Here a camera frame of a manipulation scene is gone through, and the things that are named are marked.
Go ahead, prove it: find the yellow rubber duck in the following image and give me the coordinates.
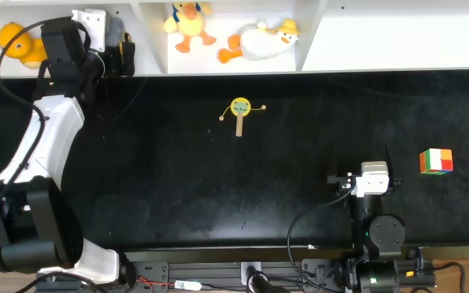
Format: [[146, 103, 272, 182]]
[[0, 21, 48, 70]]

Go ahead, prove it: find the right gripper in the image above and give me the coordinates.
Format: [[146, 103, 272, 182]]
[[327, 142, 396, 191]]

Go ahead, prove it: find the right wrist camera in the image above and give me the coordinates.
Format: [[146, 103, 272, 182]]
[[354, 160, 391, 198]]

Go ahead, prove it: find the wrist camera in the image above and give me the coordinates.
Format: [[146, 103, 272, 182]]
[[71, 8, 107, 53], [354, 160, 391, 198]]

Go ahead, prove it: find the yellow plush duck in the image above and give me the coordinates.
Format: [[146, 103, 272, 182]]
[[163, 2, 217, 54]]

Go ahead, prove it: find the grey and yellow toy truck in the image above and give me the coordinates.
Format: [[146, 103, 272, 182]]
[[103, 15, 137, 77]]

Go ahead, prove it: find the many-coloured puzzle cube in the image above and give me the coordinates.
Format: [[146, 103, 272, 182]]
[[419, 147, 454, 176]]

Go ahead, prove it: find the white shelf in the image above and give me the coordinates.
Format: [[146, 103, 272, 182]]
[[0, 0, 469, 81]]

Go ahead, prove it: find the yellow rattle drum toy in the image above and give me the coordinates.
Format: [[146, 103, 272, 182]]
[[218, 96, 267, 138]]

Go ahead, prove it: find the mounting rail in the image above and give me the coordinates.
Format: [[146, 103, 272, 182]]
[[34, 260, 466, 293]]

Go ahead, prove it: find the white plush duck with hat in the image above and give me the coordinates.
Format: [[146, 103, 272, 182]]
[[217, 18, 300, 64]]

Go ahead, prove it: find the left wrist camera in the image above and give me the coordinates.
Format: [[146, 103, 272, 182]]
[[71, 8, 107, 53]]

